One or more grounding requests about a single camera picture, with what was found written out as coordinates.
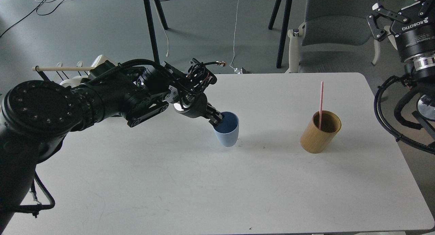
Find black table legs left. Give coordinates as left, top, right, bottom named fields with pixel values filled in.
left=143, top=0, right=169, bottom=64

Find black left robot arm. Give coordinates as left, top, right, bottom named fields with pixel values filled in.
left=0, top=59, right=227, bottom=232

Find wooden rod on rack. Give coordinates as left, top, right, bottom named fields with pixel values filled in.
left=32, top=66, right=96, bottom=71

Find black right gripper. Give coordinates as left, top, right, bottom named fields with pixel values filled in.
left=366, top=0, right=434, bottom=62

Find white cable with plug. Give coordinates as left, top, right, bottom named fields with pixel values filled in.
left=151, top=0, right=170, bottom=57

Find black table legs right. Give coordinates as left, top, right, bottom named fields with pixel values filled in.
left=268, top=0, right=293, bottom=69

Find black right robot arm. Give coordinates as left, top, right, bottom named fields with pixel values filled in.
left=366, top=0, right=435, bottom=154

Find bamboo cylinder holder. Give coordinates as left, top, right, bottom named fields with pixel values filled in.
left=300, top=111, right=342, bottom=153

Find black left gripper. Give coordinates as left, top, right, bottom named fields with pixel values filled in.
left=173, top=93, right=224, bottom=127

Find black table legs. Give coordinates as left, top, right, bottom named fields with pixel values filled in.
left=143, top=0, right=169, bottom=64
left=268, top=0, right=293, bottom=69

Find white hanging cable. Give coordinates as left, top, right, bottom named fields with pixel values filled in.
left=230, top=0, right=253, bottom=75

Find light blue plastic cup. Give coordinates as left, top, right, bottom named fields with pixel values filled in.
left=213, top=111, right=240, bottom=147

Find grey office chair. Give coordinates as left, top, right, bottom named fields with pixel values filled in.
left=287, top=0, right=383, bottom=94

